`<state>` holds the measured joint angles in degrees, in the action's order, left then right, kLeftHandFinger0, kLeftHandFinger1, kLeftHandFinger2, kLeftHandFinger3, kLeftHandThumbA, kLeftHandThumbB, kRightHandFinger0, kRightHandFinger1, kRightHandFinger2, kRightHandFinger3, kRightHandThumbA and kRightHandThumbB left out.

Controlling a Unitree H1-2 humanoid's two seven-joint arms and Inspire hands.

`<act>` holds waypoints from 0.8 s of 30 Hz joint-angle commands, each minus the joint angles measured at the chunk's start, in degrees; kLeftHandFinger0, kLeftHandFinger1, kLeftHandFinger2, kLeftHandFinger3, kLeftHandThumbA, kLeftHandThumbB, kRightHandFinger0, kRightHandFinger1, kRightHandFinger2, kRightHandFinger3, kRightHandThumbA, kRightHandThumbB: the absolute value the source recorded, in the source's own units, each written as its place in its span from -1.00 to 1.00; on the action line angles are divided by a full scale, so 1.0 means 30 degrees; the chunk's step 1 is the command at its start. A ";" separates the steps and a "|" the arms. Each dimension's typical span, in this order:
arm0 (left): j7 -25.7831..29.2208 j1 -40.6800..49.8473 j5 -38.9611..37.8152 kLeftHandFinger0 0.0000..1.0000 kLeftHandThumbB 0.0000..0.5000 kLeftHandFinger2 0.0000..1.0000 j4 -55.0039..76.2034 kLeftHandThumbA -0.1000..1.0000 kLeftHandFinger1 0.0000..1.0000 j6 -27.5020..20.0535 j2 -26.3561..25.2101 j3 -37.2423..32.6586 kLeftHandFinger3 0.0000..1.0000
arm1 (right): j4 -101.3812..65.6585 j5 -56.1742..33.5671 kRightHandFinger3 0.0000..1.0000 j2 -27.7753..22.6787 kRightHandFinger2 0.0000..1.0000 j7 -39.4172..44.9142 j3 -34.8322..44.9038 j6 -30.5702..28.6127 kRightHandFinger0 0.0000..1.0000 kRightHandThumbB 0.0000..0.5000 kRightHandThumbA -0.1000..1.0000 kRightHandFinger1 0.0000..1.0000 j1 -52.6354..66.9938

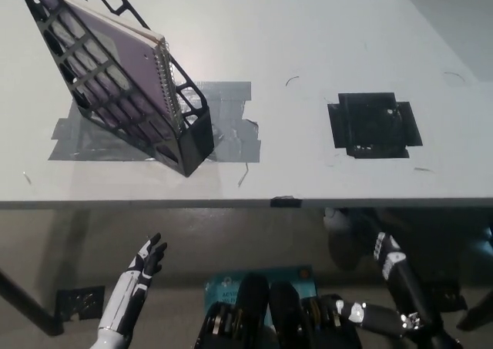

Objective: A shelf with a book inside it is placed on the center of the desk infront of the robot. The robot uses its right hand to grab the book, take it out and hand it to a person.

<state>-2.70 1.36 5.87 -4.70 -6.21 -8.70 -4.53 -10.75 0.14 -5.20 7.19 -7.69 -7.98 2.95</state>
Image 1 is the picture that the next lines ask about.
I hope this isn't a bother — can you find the black floor tape mark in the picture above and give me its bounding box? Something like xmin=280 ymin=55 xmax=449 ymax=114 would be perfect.
xmin=434 ymin=282 xmax=469 ymax=314
xmin=55 ymin=285 xmax=107 ymax=321

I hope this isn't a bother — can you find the robot right hand black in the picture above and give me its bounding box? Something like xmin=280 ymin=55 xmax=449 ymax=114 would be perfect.
xmin=334 ymin=230 xmax=444 ymax=342

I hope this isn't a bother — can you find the black robot torso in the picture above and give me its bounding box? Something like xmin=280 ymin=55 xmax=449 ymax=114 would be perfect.
xmin=194 ymin=273 xmax=363 ymax=349

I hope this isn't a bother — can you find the black tape square patch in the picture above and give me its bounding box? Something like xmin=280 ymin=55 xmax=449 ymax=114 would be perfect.
xmin=327 ymin=92 xmax=424 ymax=160

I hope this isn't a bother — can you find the black mesh file shelf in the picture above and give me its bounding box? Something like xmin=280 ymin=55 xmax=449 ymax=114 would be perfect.
xmin=15 ymin=0 xmax=215 ymax=179

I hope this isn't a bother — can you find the black desk leg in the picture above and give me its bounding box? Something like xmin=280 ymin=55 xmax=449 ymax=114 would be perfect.
xmin=0 ymin=266 xmax=65 ymax=337
xmin=456 ymin=287 xmax=493 ymax=331

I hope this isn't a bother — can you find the small black tape piece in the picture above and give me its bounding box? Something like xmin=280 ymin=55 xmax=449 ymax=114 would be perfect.
xmin=270 ymin=196 xmax=304 ymax=209

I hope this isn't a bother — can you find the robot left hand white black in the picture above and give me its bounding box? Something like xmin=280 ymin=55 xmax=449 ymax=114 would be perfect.
xmin=97 ymin=231 xmax=169 ymax=337

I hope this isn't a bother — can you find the grey duct tape patch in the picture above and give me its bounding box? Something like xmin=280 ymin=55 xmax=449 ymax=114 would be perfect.
xmin=48 ymin=79 xmax=263 ymax=163

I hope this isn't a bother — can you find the purple spiral notebook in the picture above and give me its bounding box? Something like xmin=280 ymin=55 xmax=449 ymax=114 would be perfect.
xmin=33 ymin=0 xmax=184 ymax=144

